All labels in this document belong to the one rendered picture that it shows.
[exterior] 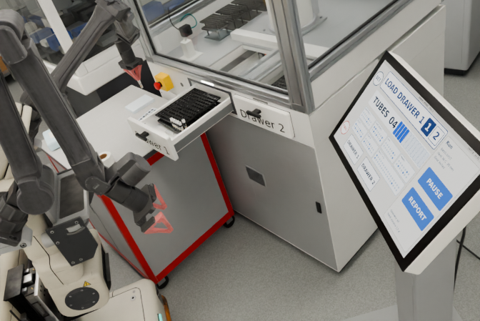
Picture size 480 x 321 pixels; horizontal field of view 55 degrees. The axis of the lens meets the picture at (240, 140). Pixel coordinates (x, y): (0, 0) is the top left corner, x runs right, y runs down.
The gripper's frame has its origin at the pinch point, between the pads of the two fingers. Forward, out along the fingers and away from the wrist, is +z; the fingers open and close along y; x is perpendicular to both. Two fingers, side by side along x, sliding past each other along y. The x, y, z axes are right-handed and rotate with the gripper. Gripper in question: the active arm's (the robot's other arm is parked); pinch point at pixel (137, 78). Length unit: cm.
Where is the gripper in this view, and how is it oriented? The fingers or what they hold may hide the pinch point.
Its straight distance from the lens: 209.8
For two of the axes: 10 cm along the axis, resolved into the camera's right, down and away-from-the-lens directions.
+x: -6.0, 6.0, -5.2
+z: 2.4, 7.6, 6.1
